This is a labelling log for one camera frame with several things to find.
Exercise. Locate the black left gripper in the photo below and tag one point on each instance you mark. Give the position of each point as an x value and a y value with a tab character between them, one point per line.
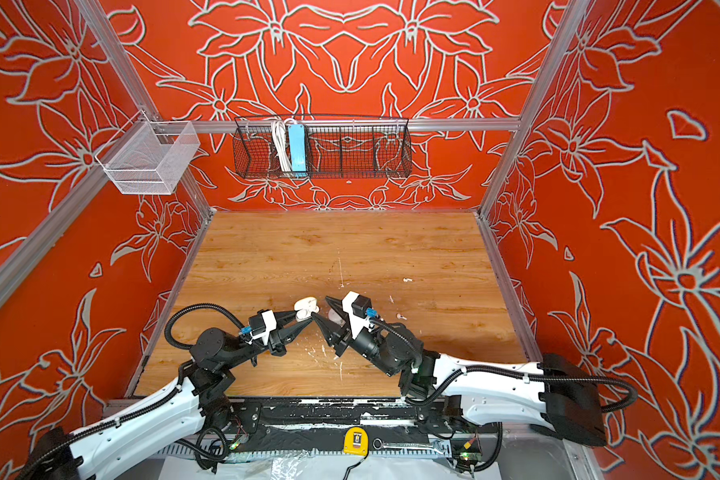
287	335

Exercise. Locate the clear plastic wall bin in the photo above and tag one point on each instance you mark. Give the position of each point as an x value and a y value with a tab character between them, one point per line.
145	162

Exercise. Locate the black wire wall basket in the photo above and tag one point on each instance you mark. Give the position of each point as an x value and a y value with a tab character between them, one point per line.
337	146

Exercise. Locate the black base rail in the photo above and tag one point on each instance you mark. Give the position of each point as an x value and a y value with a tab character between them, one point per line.
271	427

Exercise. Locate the yellow tape measure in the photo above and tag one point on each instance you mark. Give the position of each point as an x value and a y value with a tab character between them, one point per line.
356	442

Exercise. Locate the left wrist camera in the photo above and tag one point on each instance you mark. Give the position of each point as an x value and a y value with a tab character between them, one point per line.
260	327

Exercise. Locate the white earbud charging case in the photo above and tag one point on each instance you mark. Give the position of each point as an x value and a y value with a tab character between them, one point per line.
305	308

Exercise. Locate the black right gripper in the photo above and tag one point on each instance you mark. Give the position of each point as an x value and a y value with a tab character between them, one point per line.
338	332

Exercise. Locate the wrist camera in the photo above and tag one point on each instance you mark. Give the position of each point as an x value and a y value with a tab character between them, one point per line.
260	327
356	306

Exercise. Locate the silver wrench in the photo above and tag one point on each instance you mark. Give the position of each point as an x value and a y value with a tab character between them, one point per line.
378	444

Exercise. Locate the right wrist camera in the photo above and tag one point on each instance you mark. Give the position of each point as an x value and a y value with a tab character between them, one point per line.
356	306

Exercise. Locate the light blue box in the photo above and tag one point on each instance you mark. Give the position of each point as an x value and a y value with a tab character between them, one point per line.
297	142

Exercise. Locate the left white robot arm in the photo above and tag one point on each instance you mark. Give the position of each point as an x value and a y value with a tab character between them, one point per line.
195	403

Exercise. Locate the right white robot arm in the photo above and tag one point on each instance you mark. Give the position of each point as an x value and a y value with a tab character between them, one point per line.
552	396

